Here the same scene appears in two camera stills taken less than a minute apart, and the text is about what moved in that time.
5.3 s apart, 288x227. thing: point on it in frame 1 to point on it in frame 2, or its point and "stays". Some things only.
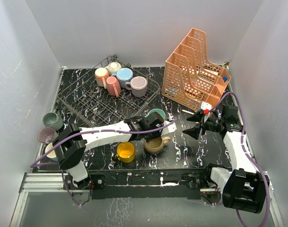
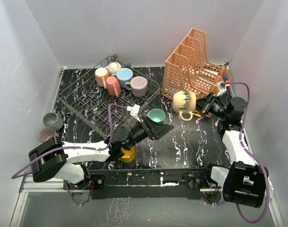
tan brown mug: (155, 145) to (184, 101)
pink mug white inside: (113, 87) stays
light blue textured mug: (125, 75) stays
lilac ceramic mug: (138, 85) stays
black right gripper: (193, 132) to (201, 104)
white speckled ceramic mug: (113, 67) stays
